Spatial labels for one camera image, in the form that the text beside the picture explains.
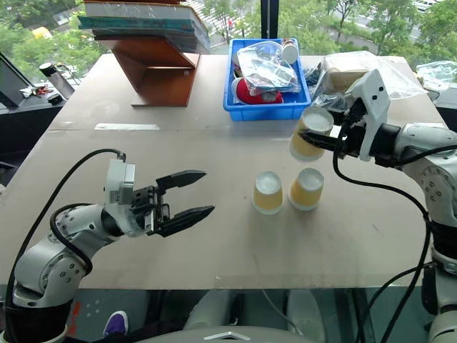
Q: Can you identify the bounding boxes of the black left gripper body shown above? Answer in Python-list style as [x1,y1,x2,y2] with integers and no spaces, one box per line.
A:
[130,184,171,237]

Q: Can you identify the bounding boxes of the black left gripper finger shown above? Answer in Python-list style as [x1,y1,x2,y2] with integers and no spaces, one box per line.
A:
[156,170,208,191]
[156,204,216,239]

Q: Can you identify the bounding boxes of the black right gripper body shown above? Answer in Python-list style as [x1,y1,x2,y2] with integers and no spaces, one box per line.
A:
[334,96,370,159]

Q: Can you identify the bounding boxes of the yellow paper cup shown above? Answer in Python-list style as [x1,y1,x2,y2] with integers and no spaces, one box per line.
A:
[287,167,326,212]
[251,171,284,215]
[288,106,335,162]

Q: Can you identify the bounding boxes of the stack of books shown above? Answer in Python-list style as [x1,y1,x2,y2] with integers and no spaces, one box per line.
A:
[77,0,212,55]

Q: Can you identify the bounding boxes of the black tangled items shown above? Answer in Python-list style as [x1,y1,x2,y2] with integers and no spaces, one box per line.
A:
[303,62,346,110]

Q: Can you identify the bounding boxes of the brown cardboard box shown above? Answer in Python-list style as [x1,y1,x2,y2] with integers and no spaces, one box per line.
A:
[325,66,369,94]

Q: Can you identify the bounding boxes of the blue plastic bin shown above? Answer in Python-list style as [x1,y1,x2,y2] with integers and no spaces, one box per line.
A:
[222,38,313,123]

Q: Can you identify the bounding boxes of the large clear plastic bag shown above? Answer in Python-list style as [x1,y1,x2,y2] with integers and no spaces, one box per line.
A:
[323,53,429,104]

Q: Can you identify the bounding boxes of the white bottle with brown cap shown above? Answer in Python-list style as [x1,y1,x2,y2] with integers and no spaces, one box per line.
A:
[281,38,299,65]

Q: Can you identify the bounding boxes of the clear plastic bag with items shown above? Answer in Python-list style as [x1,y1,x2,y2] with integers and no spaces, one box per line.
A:
[233,39,301,94]

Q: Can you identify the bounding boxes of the red and white round object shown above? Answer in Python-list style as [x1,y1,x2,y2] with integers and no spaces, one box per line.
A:
[231,77,286,106]

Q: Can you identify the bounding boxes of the white rounded robot leg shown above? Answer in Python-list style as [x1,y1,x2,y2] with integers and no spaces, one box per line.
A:
[184,289,253,332]
[285,289,326,340]

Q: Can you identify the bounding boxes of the brown wooden shelf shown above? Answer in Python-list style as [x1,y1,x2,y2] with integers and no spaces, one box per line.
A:
[95,34,201,109]

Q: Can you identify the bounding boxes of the purple shoe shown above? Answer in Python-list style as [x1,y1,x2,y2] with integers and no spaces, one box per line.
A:
[102,310,129,339]

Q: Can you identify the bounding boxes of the black cylinder device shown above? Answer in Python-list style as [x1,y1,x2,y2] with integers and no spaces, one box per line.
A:
[39,61,76,97]

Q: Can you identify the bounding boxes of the red keys bundle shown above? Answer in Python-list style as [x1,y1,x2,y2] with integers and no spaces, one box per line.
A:
[19,85,49,98]

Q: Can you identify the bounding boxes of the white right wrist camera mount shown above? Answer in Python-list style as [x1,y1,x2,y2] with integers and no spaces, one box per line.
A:
[343,69,392,162]

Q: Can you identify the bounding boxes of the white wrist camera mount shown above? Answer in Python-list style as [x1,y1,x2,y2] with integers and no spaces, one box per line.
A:
[102,158,138,238]
[343,69,392,162]

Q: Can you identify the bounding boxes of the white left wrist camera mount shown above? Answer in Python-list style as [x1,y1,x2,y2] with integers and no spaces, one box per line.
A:
[102,158,138,238]

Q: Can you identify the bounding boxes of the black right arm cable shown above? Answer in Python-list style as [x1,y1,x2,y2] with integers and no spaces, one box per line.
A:
[332,131,433,343]

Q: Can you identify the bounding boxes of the black window post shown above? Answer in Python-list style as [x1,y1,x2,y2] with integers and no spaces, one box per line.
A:
[260,0,281,39]

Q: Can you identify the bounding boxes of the thin white cable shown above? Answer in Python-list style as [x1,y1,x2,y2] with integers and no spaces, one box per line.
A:
[261,289,305,335]

